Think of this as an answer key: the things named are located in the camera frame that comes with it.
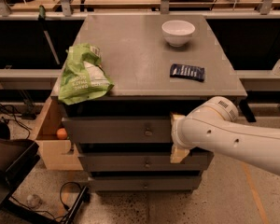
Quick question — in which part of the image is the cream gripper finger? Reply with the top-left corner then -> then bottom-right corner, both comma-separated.
170,146 -> 189,163

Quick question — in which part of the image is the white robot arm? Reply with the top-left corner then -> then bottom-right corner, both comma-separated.
170,96 -> 280,175

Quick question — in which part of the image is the grey middle drawer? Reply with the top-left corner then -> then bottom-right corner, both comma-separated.
78,152 -> 213,172

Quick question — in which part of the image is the grey bottom drawer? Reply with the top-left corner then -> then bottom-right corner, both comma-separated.
89,176 -> 202,191

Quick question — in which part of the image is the grey drawer cabinet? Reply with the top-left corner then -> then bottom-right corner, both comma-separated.
50,13 -> 248,193

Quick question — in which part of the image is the dark blue snack packet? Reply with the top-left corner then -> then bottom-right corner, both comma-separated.
170,63 -> 204,82

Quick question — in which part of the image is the white ceramic bowl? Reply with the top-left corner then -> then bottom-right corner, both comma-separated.
161,20 -> 195,47

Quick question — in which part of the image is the green chip bag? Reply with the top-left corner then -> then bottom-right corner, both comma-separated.
58,43 -> 114,105

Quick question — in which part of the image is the orange ball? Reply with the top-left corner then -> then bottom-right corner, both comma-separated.
56,128 -> 68,140

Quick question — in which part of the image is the wooden box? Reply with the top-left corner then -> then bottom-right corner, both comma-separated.
32,97 -> 82,171

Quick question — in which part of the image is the black bin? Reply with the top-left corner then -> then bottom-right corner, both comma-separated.
0,121 -> 39,209

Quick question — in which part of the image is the black floor cable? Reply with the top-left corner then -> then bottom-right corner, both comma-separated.
8,181 -> 91,224

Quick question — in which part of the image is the green handled tool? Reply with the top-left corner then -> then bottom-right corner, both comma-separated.
38,5 -> 61,65

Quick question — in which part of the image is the metal rail frame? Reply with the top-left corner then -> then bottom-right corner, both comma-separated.
0,0 -> 280,21

